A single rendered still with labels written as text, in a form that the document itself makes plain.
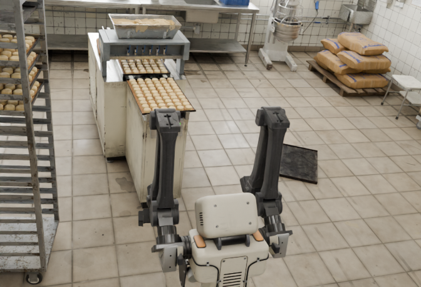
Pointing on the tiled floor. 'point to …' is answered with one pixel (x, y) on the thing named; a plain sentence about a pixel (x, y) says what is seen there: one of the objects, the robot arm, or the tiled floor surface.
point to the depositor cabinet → (114, 100)
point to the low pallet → (344, 84)
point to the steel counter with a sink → (194, 15)
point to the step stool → (410, 83)
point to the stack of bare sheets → (299, 163)
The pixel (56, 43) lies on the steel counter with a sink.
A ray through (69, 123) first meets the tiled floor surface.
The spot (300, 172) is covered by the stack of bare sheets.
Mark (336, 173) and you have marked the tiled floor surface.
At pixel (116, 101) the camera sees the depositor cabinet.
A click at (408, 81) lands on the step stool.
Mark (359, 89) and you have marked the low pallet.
